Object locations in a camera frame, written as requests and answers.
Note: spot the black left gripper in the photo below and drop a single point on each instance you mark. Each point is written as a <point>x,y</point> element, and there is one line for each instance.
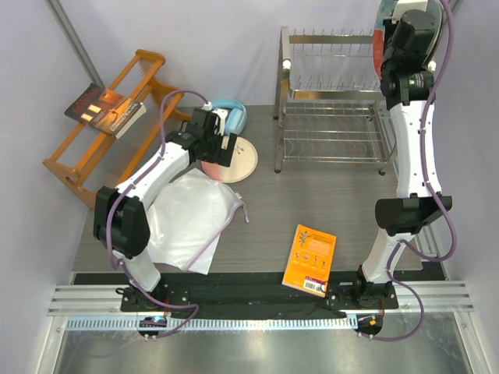
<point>221,157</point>

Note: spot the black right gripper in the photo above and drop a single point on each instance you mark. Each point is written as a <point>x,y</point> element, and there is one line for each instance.
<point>389,26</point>

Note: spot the red and teal plate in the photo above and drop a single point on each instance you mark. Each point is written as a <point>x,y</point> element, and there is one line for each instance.
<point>385,10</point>

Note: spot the pink and cream plate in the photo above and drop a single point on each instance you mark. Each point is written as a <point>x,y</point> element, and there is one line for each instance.
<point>243,164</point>

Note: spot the light teal plate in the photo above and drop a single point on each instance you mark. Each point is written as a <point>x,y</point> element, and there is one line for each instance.
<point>436,10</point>

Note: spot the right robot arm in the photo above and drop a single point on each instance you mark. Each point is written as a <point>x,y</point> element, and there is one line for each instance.
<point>406,83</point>

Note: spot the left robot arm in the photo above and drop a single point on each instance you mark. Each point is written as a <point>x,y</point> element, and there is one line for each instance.
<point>120,213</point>

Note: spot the stainless steel dish rack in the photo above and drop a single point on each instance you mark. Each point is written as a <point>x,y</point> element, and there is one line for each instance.
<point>328,104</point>

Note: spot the orange wooden rack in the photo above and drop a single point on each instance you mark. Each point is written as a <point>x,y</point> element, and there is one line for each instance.
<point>88,158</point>

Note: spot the light blue headphones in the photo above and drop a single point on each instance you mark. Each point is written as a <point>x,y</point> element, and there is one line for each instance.
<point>236,117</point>

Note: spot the clear zip pouch purple trim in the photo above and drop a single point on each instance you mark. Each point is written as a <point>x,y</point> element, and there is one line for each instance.
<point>187,218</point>

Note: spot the dark paperback book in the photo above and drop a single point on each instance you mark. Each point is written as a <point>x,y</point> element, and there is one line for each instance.
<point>105,110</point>

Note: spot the orange paperback book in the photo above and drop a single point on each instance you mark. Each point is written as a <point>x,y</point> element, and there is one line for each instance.
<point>309,262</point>

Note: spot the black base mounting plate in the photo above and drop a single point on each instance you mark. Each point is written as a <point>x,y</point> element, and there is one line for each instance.
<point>271,301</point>

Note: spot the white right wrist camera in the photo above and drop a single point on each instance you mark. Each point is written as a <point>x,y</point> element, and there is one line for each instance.
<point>402,6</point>

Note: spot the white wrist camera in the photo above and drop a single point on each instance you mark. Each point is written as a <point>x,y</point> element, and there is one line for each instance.
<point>221,108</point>
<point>402,6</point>

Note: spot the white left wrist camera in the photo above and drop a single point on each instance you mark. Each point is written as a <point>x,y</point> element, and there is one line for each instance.
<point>221,108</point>

